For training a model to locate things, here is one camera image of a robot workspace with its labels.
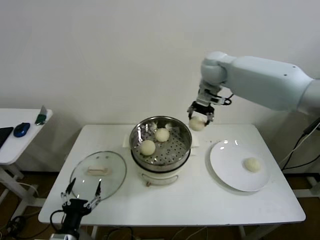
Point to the blue computer mouse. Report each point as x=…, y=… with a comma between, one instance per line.
x=21, y=130

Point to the white side table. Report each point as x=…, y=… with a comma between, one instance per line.
x=21, y=150

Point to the white right wrist adapter box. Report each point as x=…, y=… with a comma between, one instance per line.
x=206, y=95

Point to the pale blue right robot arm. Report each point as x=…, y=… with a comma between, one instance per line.
x=262, y=80

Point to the white electric cooker pot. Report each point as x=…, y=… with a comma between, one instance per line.
x=162, y=178

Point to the white steamed baozi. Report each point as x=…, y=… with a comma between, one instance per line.
x=147, y=147
x=252, y=165
x=197, y=124
x=162, y=135

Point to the white metal frame base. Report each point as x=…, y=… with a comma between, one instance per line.
x=312, y=193

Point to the white round plate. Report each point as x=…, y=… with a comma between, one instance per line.
x=230, y=170

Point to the green utility knife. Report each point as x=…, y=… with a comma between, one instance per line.
x=40, y=118

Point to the stainless steel steamer basket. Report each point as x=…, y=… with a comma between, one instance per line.
x=172, y=152

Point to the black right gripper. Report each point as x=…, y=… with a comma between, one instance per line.
x=203, y=108

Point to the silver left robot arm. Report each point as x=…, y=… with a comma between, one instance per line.
x=67, y=237

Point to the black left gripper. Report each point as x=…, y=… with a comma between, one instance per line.
x=75, y=210

